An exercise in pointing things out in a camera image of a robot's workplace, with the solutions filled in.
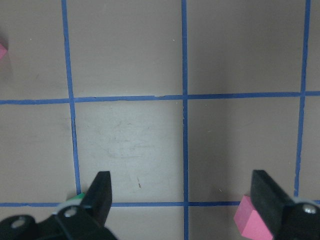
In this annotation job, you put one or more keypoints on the pink cube far left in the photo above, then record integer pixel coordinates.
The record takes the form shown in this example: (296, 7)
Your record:
(3, 51)

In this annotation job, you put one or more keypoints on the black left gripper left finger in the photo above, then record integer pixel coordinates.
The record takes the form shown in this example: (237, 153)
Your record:
(97, 201)

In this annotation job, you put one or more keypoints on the pink cube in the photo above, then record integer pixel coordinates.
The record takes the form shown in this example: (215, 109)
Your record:
(249, 223)
(3, 51)

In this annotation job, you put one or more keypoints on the pink cube near centre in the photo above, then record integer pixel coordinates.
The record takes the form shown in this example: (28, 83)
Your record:
(249, 223)

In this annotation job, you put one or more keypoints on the green cube near left arm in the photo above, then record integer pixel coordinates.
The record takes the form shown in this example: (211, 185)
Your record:
(77, 197)

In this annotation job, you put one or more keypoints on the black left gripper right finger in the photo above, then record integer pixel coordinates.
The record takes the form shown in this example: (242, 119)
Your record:
(272, 203)

